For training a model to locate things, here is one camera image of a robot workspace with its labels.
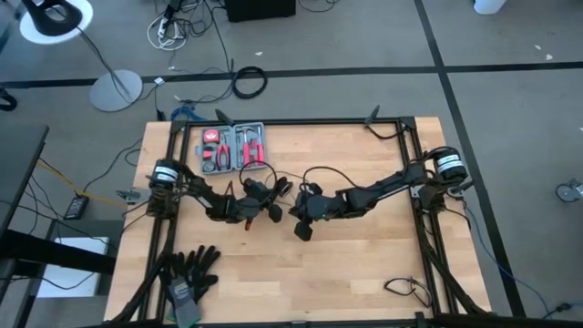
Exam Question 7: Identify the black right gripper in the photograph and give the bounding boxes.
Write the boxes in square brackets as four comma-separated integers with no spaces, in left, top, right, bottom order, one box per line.
[291,193,315,242]

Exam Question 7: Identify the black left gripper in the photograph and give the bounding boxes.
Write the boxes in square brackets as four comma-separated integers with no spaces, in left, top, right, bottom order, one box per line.
[234,182,286,224]

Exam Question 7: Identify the long thin black cord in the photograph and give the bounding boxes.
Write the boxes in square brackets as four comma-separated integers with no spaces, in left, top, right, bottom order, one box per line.
[262,169,306,209]

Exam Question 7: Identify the black work glove grey cuff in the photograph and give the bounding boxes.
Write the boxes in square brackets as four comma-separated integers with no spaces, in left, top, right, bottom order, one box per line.
[159,252,204,328]

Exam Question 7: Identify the black box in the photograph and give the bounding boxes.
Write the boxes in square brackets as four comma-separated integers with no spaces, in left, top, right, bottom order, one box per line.
[224,0,298,24]

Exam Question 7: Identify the black power adapter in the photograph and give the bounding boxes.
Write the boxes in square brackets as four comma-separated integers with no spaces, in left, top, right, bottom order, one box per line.
[63,194,91,221]

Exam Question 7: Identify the grey round stand base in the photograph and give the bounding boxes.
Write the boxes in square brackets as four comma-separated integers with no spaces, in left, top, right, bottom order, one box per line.
[88,68,144,114]

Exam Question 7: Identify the white power strip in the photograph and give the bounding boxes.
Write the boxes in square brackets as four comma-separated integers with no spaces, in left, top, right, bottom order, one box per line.
[146,11,189,52]

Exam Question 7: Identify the white cabinet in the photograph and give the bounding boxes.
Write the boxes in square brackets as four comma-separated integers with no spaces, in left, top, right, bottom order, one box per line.
[36,235,111,300]

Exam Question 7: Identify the black desk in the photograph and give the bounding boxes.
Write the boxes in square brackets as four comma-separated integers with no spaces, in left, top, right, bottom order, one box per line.
[0,123,118,277]

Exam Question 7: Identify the grey caster wheel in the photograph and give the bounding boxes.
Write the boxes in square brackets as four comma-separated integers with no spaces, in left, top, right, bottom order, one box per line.
[555,179,583,203]

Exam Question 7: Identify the black floor plug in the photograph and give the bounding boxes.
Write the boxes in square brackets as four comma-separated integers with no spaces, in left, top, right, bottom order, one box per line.
[543,301,576,320]

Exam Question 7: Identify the white container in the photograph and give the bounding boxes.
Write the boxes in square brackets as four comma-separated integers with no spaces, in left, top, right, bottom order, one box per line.
[473,0,508,15]

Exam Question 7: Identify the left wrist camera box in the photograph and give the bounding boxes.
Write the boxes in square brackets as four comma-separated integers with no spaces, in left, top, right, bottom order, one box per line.
[243,178,270,198]

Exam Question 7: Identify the long red handled screwdriver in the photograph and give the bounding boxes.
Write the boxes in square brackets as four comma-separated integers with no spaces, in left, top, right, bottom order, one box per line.
[252,128,267,167]

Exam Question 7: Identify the red handled hammer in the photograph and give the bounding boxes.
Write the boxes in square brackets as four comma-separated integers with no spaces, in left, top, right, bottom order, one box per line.
[235,126,256,169]

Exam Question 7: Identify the red handled pliers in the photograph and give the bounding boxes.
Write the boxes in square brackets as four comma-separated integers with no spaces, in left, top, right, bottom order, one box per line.
[215,131,232,170]

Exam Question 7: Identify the black pointed bracket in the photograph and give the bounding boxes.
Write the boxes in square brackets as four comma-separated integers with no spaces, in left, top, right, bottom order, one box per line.
[214,108,236,127]
[449,180,476,196]
[363,104,382,126]

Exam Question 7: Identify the small tangled black cord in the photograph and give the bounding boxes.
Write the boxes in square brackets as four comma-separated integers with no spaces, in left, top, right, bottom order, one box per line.
[384,275,433,310]

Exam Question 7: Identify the coiled black floor cable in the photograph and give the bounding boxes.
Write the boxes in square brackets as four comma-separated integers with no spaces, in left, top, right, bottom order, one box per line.
[231,65,270,100]

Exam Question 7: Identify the black frame cable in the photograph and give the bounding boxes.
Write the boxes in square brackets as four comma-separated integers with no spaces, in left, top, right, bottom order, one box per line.
[365,123,405,141]

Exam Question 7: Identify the blue cable bundle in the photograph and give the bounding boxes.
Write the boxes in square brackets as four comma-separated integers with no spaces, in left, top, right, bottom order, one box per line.
[169,104,198,123]

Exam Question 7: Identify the grey metal mounting bracket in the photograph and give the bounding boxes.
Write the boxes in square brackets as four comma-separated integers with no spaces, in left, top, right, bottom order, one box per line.
[116,188,152,204]

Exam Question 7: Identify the yellow floor cable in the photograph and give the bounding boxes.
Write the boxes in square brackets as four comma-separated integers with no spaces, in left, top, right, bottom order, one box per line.
[36,159,129,210]

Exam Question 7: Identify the blue floor cable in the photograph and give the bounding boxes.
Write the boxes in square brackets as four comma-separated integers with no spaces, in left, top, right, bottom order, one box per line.
[463,204,553,316]

